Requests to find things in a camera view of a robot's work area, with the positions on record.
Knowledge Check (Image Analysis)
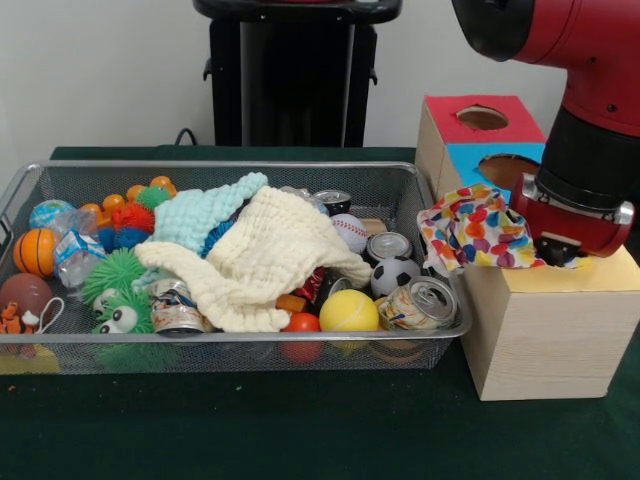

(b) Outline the black and white soccer ball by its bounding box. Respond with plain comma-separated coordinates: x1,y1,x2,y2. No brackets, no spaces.
369,255,422,299

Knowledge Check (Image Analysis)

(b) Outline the colourful polka-dot cloth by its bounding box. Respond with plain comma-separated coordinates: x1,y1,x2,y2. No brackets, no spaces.
417,183,596,274

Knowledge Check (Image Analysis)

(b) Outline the blue green globe ball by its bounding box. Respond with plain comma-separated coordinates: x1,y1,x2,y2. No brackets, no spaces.
28,198,76,230

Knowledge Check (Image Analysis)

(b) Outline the silver drink can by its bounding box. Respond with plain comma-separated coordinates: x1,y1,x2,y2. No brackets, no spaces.
367,232,414,262

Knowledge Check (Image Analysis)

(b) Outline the printed drink can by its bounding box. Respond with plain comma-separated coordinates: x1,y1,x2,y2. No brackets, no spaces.
378,275,459,331

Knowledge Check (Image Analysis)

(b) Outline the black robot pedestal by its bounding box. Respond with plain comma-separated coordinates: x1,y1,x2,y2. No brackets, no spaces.
192,0,404,147

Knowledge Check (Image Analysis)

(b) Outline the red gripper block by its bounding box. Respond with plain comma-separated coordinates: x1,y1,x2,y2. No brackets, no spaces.
508,172,636,267

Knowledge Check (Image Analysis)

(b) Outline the crushed clear plastic bottle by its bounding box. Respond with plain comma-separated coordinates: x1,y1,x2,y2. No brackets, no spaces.
49,209,107,289

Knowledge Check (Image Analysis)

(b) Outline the orange mini basketball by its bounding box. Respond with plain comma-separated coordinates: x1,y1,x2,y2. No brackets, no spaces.
13,228,60,278

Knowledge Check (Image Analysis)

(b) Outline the yellow tennis ball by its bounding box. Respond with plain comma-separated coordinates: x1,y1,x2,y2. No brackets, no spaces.
318,288,380,333

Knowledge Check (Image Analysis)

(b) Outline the cream knitted cloth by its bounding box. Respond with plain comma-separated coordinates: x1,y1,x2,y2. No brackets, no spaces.
133,185,374,334

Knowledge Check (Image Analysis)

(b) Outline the shallow mesh bin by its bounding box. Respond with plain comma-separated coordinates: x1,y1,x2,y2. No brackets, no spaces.
0,159,473,374

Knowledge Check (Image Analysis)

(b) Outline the small red ball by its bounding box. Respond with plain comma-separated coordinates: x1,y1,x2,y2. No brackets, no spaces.
282,312,322,334

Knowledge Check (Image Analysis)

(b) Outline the wooden box with three holes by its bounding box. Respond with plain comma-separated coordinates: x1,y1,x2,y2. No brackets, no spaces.
415,93,640,401

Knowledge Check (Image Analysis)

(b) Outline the brown mini football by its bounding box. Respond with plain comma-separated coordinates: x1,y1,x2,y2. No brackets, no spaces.
0,272,54,326

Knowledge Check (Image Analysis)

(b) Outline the dark green tablecloth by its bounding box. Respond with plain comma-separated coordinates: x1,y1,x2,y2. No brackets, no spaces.
0,144,640,480

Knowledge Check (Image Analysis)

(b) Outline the white baseball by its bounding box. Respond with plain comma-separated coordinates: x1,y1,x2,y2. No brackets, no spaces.
330,213,370,255

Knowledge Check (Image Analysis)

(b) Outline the light blue knitted cloth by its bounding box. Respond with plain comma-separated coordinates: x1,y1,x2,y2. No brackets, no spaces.
132,172,270,291

